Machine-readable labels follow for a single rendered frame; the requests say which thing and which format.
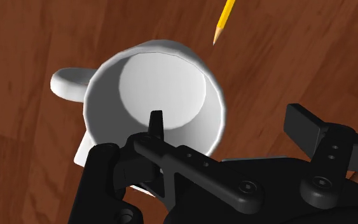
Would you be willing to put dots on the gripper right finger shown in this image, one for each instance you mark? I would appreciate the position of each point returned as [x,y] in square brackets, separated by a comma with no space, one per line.
[327,145]

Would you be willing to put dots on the white mug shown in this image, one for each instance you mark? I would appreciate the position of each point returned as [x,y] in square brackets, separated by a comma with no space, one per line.
[154,99]

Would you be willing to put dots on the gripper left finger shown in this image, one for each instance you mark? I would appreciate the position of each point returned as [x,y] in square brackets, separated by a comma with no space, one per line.
[178,161]

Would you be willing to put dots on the yellow pencil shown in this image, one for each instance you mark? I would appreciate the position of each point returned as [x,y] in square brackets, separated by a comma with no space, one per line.
[224,20]

